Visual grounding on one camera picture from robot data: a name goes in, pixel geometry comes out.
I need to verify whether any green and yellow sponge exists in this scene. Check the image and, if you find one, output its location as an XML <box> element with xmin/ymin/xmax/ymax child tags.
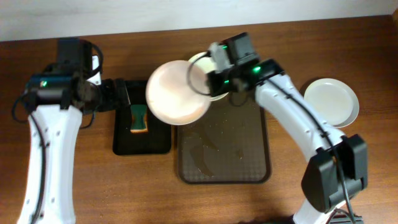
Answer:
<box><xmin>130</xmin><ymin>105</ymin><xmax>148</xmax><ymax>134</ymax></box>

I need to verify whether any white plate with red stain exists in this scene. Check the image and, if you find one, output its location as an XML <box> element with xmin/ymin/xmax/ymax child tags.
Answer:
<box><xmin>146</xmin><ymin>60</ymin><xmax>211</xmax><ymax>126</ymax></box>

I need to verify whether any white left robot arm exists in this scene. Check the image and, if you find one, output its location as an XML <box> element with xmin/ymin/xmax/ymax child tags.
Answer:
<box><xmin>18</xmin><ymin>72</ymin><xmax>129</xmax><ymax>223</ymax></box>

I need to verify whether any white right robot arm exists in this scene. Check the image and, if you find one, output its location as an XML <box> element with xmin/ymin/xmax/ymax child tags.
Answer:
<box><xmin>208</xmin><ymin>59</ymin><xmax>368</xmax><ymax>224</ymax></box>

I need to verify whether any white plate at tray top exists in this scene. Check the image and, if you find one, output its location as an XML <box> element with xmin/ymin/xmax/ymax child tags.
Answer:
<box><xmin>188</xmin><ymin>52</ymin><xmax>228</xmax><ymax>101</ymax></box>

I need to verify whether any small black tray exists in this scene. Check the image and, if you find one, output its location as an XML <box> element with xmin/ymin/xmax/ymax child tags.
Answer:
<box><xmin>112</xmin><ymin>80</ymin><xmax>172</xmax><ymax>156</ymax></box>

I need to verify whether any brown checkered serving tray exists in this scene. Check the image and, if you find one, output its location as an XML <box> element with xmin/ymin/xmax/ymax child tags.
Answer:
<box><xmin>177</xmin><ymin>93</ymin><xmax>272</xmax><ymax>184</ymax></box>

